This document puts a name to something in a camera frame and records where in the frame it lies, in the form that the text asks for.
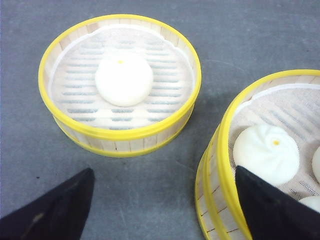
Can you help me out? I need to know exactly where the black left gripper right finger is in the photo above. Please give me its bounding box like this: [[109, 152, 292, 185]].
[[235, 166, 320, 240]]

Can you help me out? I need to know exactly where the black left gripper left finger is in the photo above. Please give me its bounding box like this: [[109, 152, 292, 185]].
[[0, 168, 95, 240]]

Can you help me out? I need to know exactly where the bamboo steamer drawer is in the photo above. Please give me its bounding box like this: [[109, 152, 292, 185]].
[[195, 69, 320, 240], [38, 14, 202, 157]]

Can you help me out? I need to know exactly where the middle drawer right bun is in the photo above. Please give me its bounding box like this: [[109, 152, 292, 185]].
[[299, 196, 320, 213]]

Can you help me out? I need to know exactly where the middle drawer left bun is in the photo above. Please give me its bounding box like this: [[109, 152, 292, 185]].
[[233, 124, 300, 186]]

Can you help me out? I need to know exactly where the white bun in left drawer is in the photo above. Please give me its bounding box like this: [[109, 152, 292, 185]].
[[95, 53, 154, 107]]

